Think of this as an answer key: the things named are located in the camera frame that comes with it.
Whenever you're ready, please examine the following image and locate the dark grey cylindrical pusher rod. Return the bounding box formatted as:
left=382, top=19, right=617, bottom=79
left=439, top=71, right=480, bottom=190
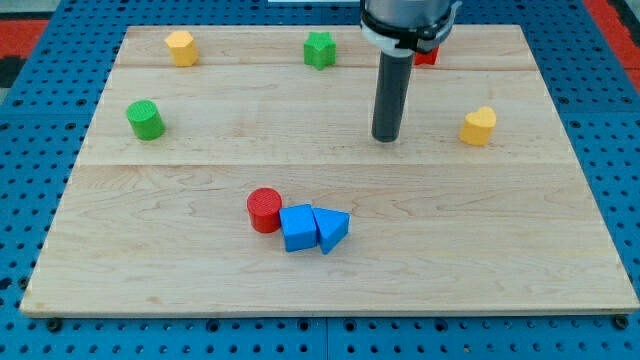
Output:
left=371, top=52, right=414, bottom=143

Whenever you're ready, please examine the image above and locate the red block behind arm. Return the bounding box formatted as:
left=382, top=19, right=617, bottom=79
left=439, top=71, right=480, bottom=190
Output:
left=413, top=46, right=440, bottom=66

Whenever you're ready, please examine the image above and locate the yellow heart block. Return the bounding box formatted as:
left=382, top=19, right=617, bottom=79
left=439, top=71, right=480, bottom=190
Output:
left=458, top=106, right=497, bottom=146

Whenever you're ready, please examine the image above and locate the green star block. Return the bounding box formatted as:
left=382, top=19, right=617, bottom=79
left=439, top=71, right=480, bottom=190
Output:
left=303, top=32, right=337, bottom=70

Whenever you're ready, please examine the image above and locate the blue triangle block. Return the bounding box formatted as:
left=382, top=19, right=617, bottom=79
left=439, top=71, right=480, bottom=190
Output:
left=312, top=207, right=350, bottom=255

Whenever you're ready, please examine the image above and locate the blue cube block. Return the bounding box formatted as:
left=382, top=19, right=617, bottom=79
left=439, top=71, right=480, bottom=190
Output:
left=279, top=204, right=318, bottom=252

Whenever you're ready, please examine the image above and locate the red cylinder block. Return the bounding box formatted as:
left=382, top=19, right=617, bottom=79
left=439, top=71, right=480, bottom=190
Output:
left=246, top=187, right=283, bottom=233

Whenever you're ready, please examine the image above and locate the wooden work board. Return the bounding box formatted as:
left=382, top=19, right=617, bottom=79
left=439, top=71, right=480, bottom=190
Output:
left=21, top=25, right=639, bottom=318

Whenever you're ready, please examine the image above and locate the yellow hexagon block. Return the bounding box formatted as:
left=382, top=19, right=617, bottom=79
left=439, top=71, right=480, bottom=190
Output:
left=164, top=30, right=199, bottom=67

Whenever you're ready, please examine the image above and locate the green cylinder block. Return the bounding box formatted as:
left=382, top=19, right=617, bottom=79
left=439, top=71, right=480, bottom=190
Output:
left=126, top=100, right=166, bottom=141

